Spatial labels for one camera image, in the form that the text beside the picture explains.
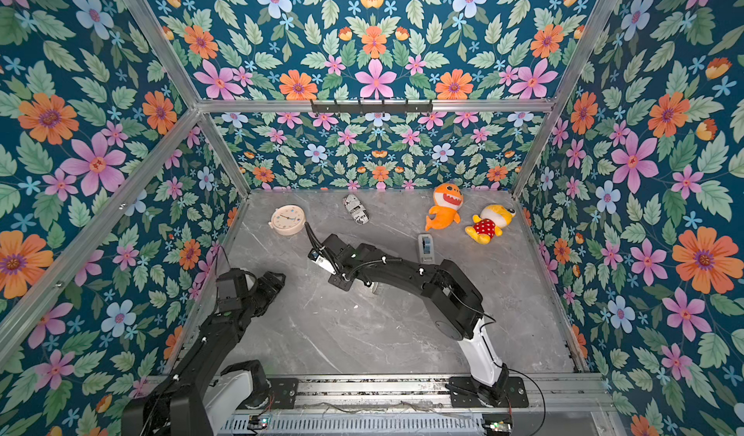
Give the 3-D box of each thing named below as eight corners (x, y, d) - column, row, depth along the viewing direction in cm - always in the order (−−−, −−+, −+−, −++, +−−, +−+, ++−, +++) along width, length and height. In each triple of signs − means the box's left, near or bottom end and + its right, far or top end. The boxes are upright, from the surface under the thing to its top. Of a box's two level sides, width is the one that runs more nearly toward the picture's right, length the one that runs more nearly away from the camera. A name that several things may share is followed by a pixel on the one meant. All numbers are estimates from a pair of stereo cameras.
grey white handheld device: (419, 264, 100) (420, 256, 96) (418, 241, 106) (419, 233, 102) (434, 264, 100) (435, 256, 96) (431, 241, 106) (433, 233, 102)
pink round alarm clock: (269, 235, 108) (266, 230, 106) (278, 209, 117) (276, 203, 114) (301, 235, 108) (299, 230, 106) (308, 209, 117) (306, 203, 114)
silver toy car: (359, 226, 110) (358, 221, 108) (341, 202, 118) (340, 197, 116) (372, 220, 112) (371, 215, 110) (353, 197, 120) (352, 191, 118)
